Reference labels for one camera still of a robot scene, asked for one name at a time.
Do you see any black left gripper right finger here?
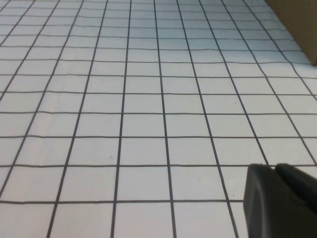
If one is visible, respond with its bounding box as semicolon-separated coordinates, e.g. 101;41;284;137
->
275;163;317;211

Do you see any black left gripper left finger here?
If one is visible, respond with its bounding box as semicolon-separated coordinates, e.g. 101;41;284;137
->
243;163;317;238

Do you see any brown cardboard shoe box drawer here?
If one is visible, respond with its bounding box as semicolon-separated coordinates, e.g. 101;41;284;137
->
266;0;317;67

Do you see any white black-grid table cover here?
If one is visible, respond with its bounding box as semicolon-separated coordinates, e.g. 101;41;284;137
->
0;0;317;238

